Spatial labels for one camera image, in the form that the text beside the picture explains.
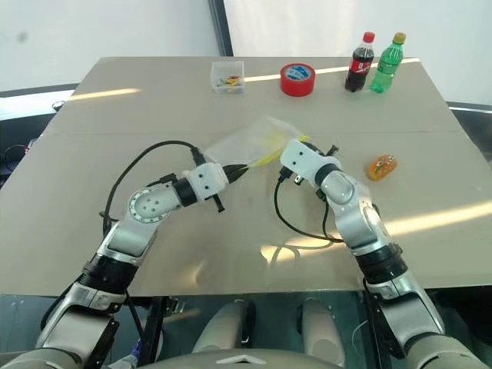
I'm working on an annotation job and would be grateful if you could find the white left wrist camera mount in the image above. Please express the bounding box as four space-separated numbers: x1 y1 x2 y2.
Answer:
181 161 231 204

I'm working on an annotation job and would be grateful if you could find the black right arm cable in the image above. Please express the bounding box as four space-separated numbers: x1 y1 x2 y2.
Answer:
273 168 345 244

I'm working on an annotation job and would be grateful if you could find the grey robot torso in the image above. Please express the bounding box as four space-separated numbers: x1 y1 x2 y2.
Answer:
130 344 349 369

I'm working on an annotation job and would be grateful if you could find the black table frame leg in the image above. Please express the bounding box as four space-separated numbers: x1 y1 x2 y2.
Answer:
145 294 182 368

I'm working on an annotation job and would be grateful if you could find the red tape roll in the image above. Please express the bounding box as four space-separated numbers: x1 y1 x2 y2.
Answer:
279 61 317 98

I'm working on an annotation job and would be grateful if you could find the grey rounded shape black edge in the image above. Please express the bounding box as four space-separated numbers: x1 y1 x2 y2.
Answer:
298 296 348 368
191 298 258 355

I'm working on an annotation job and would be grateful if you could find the cola bottle with red cap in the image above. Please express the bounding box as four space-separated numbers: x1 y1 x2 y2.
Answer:
344 31 377 95

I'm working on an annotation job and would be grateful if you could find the dark cluttered side table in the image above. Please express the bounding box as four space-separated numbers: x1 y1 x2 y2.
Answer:
0 82 79 189

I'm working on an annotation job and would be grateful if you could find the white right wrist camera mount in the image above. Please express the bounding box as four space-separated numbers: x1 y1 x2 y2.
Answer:
279 138 332 185

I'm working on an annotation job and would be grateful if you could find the black window post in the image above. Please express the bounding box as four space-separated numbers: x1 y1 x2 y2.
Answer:
207 0 236 58

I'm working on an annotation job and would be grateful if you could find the orange burger snack pack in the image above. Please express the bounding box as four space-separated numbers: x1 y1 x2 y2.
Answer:
367 153 399 182

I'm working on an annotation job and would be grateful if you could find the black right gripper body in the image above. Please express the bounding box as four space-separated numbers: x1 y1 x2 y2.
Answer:
306 141 340 158

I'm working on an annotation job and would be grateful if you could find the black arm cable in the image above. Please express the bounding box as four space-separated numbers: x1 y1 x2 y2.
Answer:
98 140 204 231
273 168 345 244

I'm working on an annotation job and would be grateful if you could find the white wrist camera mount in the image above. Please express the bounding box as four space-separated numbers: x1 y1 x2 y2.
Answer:
181 161 231 204
279 138 332 185

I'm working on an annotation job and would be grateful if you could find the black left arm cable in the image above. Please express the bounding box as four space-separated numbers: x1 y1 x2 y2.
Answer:
98 140 204 231

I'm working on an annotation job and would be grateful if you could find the green bottle with yellow cap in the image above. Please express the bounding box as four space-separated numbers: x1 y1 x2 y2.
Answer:
369 32 407 95

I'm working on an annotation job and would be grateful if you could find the clear plastic zip bag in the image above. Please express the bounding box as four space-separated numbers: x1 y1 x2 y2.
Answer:
203 115 313 171

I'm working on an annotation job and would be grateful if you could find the clear box of coloured pins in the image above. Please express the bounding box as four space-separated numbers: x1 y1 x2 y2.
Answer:
210 59 246 96

